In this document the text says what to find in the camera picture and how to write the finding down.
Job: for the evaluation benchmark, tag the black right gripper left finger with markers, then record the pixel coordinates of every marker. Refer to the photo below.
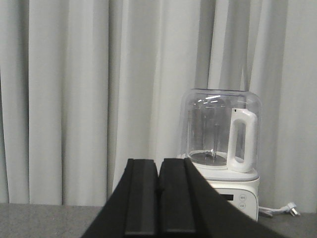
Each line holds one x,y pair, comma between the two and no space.
131,211

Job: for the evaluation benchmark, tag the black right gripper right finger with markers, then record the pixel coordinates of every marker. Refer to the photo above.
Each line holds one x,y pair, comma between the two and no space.
191,208

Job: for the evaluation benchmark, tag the white blender with glass jar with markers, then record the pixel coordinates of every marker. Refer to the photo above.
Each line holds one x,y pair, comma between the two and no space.
219,131

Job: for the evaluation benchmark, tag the grey pleated curtain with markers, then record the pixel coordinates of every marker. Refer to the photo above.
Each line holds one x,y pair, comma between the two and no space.
87,84

